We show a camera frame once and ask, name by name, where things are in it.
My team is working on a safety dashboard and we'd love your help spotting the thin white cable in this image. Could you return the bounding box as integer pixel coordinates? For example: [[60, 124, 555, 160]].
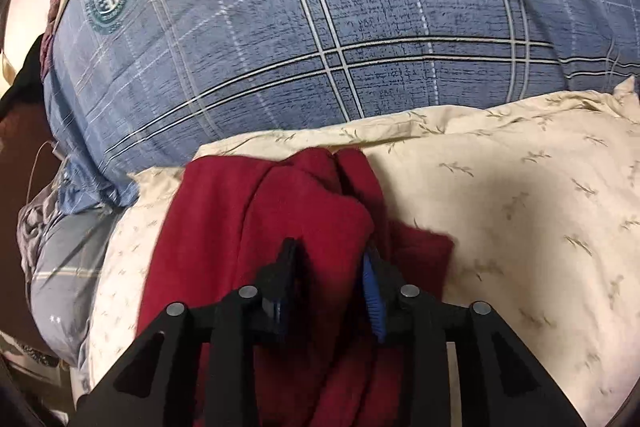
[[26, 141, 57, 210]]

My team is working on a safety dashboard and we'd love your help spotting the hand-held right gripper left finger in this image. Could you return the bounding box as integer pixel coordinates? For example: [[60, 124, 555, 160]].
[[77, 237, 302, 427]]

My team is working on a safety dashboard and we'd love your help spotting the cream leaf-print pillow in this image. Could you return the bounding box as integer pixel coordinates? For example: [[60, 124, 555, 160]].
[[87, 76, 640, 427]]

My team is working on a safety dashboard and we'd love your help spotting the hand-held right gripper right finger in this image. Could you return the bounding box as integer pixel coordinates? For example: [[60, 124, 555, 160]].
[[362, 242, 587, 427]]

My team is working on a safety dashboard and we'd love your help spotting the dark red garment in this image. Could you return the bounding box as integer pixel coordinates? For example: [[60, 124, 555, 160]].
[[137, 147, 456, 427]]

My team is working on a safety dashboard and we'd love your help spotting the dark cloth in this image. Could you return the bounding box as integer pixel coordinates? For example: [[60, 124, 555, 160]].
[[0, 0, 76, 120]]

